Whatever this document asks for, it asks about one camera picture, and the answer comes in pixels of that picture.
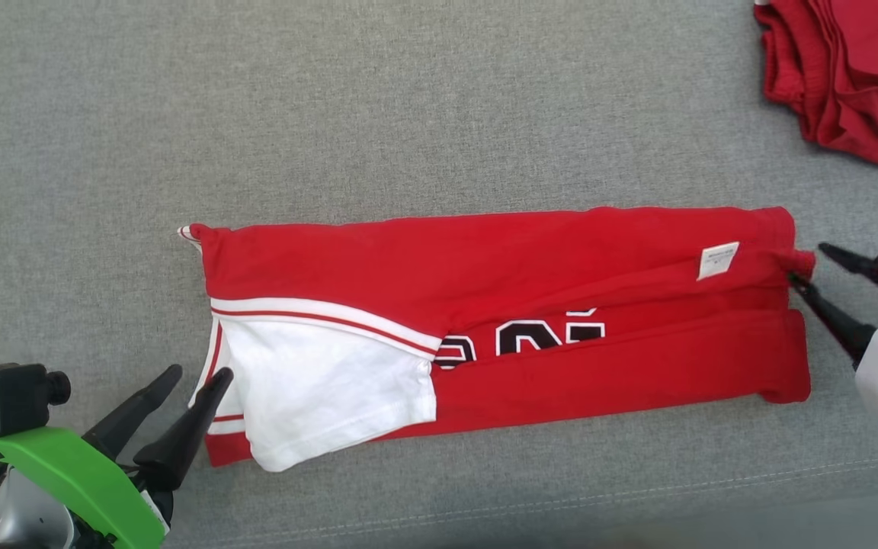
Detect grey fabric sofa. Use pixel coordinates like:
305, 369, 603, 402
0, 0, 878, 549

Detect red Bulls basketball jersey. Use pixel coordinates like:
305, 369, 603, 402
177, 205, 818, 474

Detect red shorts with white stripe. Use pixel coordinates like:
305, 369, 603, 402
752, 0, 878, 178

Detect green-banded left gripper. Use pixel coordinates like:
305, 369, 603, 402
0, 364, 235, 549

